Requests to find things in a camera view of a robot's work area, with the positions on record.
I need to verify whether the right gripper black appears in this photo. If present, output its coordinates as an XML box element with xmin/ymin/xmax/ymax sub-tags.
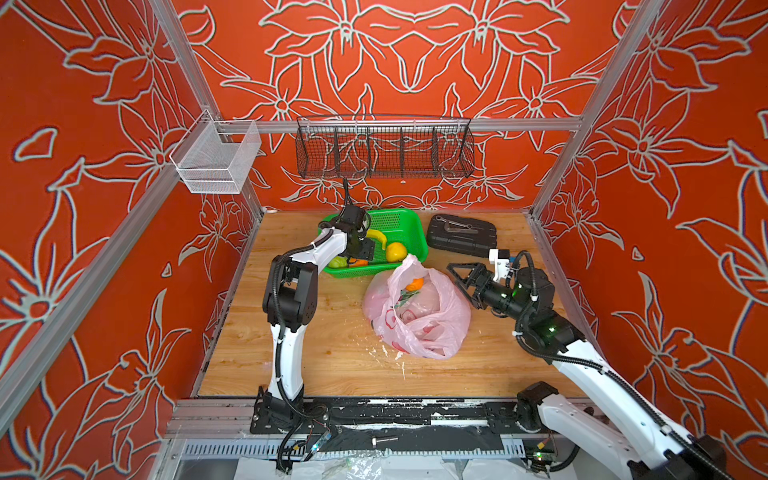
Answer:
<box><xmin>449</xmin><ymin>262</ymin><xmax>538</xmax><ymax>327</ymax></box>

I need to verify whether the green pear fruit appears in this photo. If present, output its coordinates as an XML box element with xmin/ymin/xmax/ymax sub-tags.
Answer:
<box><xmin>328</xmin><ymin>256</ymin><xmax>349</xmax><ymax>269</ymax></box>

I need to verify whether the yellow lemon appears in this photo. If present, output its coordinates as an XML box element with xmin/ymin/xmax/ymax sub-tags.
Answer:
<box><xmin>385</xmin><ymin>242</ymin><xmax>409</xmax><ymax>263</ymax></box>

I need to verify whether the orange fruit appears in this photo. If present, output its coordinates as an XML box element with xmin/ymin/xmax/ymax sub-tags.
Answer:
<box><xmin>348</xmin><ymin>259</ymin><xmax>369</xmax><ymax>268</ymax></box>
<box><xmin>405</xmin><ymin>278</ymin><xmax>425</xmax><ymax>293</ymax></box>

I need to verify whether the pink plastic bag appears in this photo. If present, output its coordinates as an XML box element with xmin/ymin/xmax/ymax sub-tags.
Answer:
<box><xmin>362</xmin><ymin>255</ymin><xmax>472</xmax><ymax>360</ymax></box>

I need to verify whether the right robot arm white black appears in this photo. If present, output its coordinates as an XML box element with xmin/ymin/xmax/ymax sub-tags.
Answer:
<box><xmin>447</xmin><ymin>250</ymin><xmax>729</xmax><ymax>479</ymax></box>

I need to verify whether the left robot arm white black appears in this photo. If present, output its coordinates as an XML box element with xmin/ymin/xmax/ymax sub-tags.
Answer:
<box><xmin>262</xmin><ymin>182</ymin><xmax>375</xmax><ymax>430</ymax></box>

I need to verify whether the yellow banana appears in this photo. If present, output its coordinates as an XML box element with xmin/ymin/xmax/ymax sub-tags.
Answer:
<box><xmin>366</xmin><ymin>228</ymin><xmax>388</xmax><ymax>250</ymax></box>

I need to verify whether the green plastic basket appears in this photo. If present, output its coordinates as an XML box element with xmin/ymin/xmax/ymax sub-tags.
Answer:
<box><xmin>324</xmin><ymin>208</ymin><xmax>429</xmax><ymax>278</ymax></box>

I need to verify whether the black tool case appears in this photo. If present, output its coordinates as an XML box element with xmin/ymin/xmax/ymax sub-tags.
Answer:
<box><xmin>426</xmin><ymin>214</ymin><xmax>497</xmax><ymax>258</ymax></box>

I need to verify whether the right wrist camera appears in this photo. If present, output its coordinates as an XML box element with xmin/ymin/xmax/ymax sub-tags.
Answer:
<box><xmin>488</xmin><ymin>249</ymin><xmax>516</xmax><ymax>283</ymax></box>

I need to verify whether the black wire basket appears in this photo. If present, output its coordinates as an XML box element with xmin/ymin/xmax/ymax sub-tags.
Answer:
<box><xmin>295</xmin><ymin>114</ymin><xmax>476</xmax><ymax>180</ymax></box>

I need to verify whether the clear plastic wall bin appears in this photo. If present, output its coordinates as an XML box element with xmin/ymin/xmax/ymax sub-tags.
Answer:
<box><xmin>170</xmin><ymin>111</ymin><xmax>262</xmax><ymax>194</ymax></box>

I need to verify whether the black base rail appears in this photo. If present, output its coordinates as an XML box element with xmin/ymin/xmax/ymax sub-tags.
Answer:
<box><xmin>248</xmin><ymin>397</ymin><xmax>538</xmax><ymax>459</ymax></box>

